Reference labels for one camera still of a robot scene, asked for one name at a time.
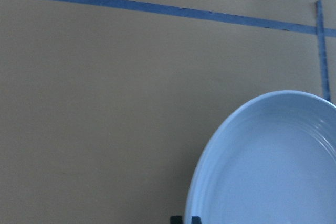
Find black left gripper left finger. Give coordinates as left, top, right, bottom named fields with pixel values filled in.
left=170, top=216, right=183, bottom=224

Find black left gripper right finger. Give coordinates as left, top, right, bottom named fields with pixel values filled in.
left=191, top=216, right=202, bottom=224

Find blue plate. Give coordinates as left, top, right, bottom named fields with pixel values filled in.
left=184, top=90, right=335, bottom=223

